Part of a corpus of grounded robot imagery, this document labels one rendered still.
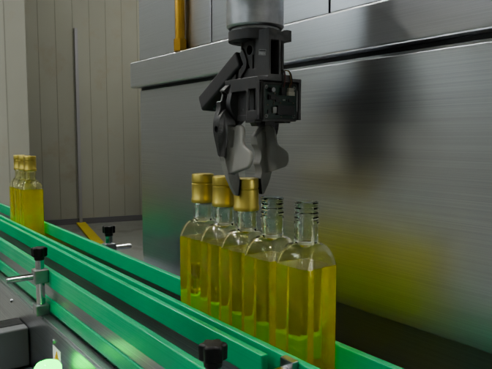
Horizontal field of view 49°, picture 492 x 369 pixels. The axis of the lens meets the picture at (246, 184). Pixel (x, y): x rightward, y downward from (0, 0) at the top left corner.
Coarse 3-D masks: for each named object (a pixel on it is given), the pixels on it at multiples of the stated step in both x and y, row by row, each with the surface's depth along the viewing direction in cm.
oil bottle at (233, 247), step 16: (224, 240) 75; (240, 240) 72; (224, 256) 75; (240, 256) 72; (224, 272) 75; (240, 272) 72; (224, 288) 75; (240, 288) 72; (224, 304) 75; (240, 304) 72; (224, 320) 76; (240, 320) 72
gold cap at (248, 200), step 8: (240, 184) 73; (248, 184) 73; (256, 184) 73; (240, 192) 73; (248, 192) 73; (256, 192) 74; (240, 200) 73; (248, 200) 73; (256, 200) 74; (240, 208) 73; (248, 208) 73; (256, 208) 74
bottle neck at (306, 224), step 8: (304, 200) 66; (312, 200) 66; (296, 208) 65; (304, 208) 64; (312, 208) 64; (296, 216) 65; (304, 216) 64; (312, 216) 64; (296, 224) 65; (304, 224) 64; (312, 224) 64; (296, 232) 65; (304, 232) 64; (312, 232) 64; (296, 240) 65; (304, 240) 64; (312, 240) 64
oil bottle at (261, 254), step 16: (256, 240) 69; (272, 240) 68; (288, 240) 69; (256, 256) 68; (272, 256) 67; (256, 272) 69; (272, 272) 67; (256, 288) 69; (272, 288) 67; (256, 304) 69; (272, 304) 67; (256, 320) 69; (272, 320) 68; (256, 336) 69; (272, 336) 68
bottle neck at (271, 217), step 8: (264, 200) 69; (272, 200) 68; (280, 200) 69; (264, 208) 69; (272, 208) 68; (280, 208) 69; (264, 216) 69; (272, 216) 69; (280, 216) 69; (264, 224) 69; (272, 224) 69; (280, 224) 69; (264, 232) 69; (272, 232) 69; (280, 232) 69
